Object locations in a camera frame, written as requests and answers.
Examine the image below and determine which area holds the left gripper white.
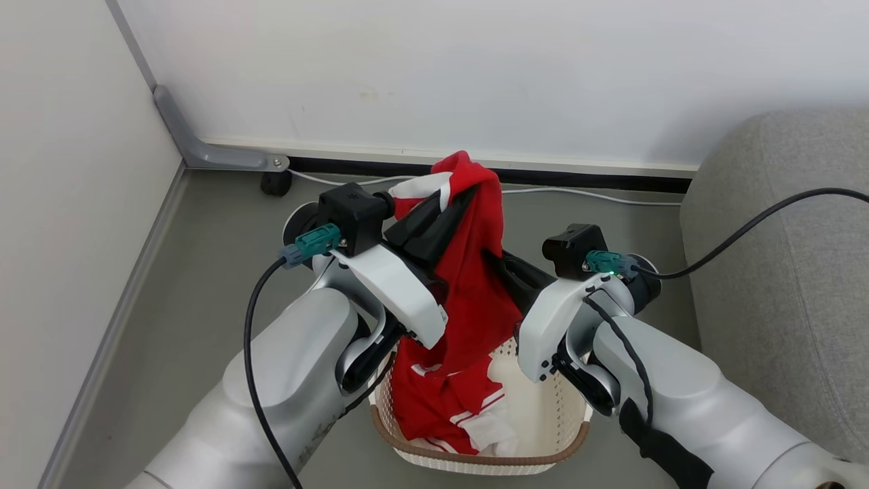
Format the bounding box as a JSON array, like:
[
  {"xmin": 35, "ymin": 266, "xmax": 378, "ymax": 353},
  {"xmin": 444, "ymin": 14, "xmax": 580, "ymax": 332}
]
[{"xmin": 312, "ymin": 185, "xmax": 478, "ymax": 349}]

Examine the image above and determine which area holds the grey metal partition foot bracket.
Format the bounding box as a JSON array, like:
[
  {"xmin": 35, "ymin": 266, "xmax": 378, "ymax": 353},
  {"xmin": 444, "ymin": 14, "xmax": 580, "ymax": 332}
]
[{"xmin": 153, "ymin": 85, "xmax": 291, "ymax": 173}]

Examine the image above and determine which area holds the teal camera cable connector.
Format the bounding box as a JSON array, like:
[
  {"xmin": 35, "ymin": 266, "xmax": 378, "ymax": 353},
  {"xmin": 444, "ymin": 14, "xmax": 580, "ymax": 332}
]
[
  {"xmin": 585, "ymin": 249, "xmax": 640, "ymax": 281},
  {"xmin": 281, "ymin": 223, "xmax": 342, "ymax": 270}
]

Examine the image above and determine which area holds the white laundry basket brown rim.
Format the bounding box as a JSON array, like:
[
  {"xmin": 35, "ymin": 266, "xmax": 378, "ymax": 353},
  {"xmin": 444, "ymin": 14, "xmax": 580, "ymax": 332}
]
[{"xmin": 369, "ymin": 336, "xmax": 593, "ymax": 476}]

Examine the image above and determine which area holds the black left camera cable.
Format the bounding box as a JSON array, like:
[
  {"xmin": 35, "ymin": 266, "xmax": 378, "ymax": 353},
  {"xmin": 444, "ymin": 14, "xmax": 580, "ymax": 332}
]
[{"xmin": 242, "ymin": 255, "xmax": 304, "ymax": 489}]

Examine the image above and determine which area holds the grey fabric sofa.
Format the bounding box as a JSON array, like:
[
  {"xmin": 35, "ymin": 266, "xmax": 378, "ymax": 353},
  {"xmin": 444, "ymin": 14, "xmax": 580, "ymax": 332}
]
[{"xmin": 679, "ymin": 109, "xmax": 869, "ymax": 464}]

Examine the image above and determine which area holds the white floor cable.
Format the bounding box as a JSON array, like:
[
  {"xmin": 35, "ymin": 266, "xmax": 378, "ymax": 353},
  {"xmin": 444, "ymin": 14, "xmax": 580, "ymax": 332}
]
[{"xmin": 289, "ymin": 170, "xmax": 684, "ymax": 207}]

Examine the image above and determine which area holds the black baseboard strip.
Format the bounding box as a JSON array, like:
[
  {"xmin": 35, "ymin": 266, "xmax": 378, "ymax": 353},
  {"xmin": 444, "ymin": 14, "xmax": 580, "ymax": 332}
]
[{"xmin": 289, "ymin": 157, "xmax": 694, "ymax": 195}]

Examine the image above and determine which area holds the black right camera cable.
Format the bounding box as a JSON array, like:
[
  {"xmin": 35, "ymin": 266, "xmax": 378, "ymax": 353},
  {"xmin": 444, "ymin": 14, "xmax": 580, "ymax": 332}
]
[{"xmin": 635, "ymin": 187, "xmax": 869, "ymax": 281}]

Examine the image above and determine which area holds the grey partition frame post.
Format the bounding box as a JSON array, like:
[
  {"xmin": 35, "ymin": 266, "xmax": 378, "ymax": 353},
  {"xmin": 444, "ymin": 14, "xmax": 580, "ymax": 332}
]
[{"xmin": 105, "ymin": 0, "xmax": 161, "ymax": 92}]

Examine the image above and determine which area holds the red and white shirt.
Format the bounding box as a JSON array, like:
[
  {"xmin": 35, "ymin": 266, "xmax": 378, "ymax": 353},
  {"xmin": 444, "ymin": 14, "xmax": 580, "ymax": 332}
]
[{"xmin": 389, "ymin": 151, "xmax": 524, "ymax": 457}]

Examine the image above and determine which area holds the black caster wheel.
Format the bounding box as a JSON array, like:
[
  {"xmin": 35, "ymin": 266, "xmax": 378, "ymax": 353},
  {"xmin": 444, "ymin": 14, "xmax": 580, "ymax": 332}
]
[{"xmin": 261, "ymin": 171, "xmax": 293, "ymax": 198}]

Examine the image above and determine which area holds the black camera cable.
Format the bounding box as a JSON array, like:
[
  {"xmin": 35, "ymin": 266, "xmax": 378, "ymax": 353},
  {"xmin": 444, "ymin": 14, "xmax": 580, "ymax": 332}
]
[
  {"xmin": 242, "ymin": 255, "xmax": 304, "ymax": 489},
  {"xmin": 635, "ymin": 187, "xmax": 869, "ymax": 281}
]

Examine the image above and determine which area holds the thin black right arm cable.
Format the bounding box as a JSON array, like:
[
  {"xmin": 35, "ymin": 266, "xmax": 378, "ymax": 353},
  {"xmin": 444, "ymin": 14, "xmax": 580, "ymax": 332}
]
[{"xmin": 583, "ymin": 290, "xmax": 654, "ymax": 430}]

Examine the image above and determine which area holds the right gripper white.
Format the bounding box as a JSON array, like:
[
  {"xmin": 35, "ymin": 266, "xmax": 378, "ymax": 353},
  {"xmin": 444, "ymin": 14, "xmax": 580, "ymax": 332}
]
[{"xmin": 483, "ymin": 249, "xmax": 637, "ymax": 383}]

